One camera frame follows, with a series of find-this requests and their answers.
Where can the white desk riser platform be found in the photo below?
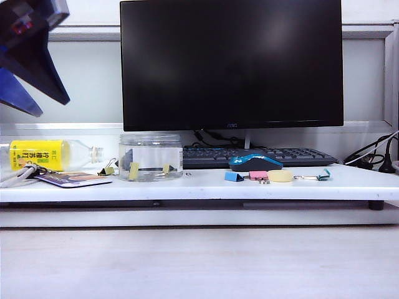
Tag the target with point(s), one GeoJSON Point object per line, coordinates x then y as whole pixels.
{"type": "Point", "coordinates": [199, 190]}

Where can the clear plastic jar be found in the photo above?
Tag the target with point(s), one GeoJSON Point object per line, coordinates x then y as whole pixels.
{"type": "Point", "coordinates": [149, 149]}

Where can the teal binder clip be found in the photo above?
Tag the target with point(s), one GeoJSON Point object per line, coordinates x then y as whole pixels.
{"type": "Point", "coordinates": [324, 176]}

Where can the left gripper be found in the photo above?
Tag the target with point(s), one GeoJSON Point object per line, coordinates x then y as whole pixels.
{"type": "Point", "coordinates": [18, 15]}

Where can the silver keys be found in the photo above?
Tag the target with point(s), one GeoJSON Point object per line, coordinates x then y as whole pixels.
{"type": "Point", "coordinates": [43, 169]}

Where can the black computer monitor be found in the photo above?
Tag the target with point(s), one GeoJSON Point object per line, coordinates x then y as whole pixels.
{"type": "Point", "coordinates": [232, 62]}

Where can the silver monitor stand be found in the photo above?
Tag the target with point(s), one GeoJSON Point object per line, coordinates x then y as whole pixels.
{"type": "Point", "coordinates": [247, 138]}

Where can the purple and orange card tag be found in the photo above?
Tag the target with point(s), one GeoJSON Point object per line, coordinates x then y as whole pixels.
{"type": "Point", "coordinates": [78, 180]}

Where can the blue binder clip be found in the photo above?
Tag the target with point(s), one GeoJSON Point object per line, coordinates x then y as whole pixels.
{"type": "Point", "coordinates": [232, 176]}

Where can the plastic bottle yellow label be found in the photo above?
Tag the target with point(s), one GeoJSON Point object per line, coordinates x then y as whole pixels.
{"type": "Point", "coordinates": [37, 152]}

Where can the black power plug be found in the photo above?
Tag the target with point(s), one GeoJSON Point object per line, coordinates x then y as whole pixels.
{"type": "Point", "coordinates": [387, 155]}

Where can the pink binder clip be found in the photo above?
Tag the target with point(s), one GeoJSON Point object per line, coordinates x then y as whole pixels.
{"type": "Point", "coordinates": [257, 175]}

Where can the blue and black mouse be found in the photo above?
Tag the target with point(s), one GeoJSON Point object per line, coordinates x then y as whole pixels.
{"type": "Point", "coordinates": [249, 163]}

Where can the black computer keyboard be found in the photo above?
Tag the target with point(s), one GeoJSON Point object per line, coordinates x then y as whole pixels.
{"type": "Point", "coordinates": [299, 155]}

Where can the cream round eraser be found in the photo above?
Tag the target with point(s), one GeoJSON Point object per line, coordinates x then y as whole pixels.
{"type": "Point", "coordinates": [280, 176]}

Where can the aluminium frame rails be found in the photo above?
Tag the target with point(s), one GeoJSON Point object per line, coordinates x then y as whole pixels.
{"type": "Point", "coordinates": [93, 33]}

